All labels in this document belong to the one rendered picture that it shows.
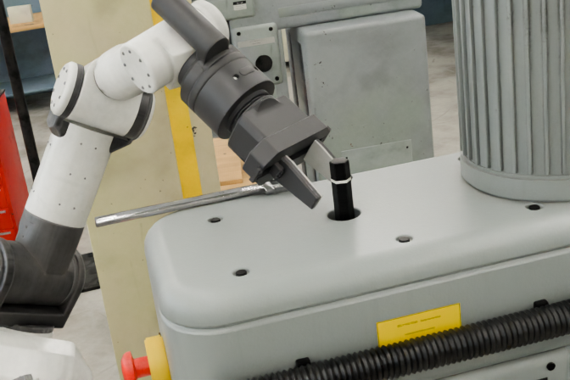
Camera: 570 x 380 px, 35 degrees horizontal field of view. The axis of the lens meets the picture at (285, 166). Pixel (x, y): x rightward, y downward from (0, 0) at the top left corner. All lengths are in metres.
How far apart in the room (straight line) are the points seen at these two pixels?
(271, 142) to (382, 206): 0.15
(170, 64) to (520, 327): 0.48
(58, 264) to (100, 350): 3.35
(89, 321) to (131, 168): 2.32
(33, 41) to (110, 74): 8.83
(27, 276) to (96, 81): 0.29
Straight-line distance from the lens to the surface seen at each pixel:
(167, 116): 2.72
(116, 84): 1.21
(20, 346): 1.33
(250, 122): 0.98
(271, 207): 1.04
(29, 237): 1.34
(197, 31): 1.01
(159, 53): 1.04
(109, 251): 2.84
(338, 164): 0.97
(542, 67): 0.95
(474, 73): 0.99
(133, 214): 1.07
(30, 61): 10.07
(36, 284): 1.34
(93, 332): 4.86
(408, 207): 1.00
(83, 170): 1.31
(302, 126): 1.01
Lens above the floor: 2.29
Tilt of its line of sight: 20 degrees down
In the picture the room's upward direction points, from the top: 7 degrees counter-clockwise
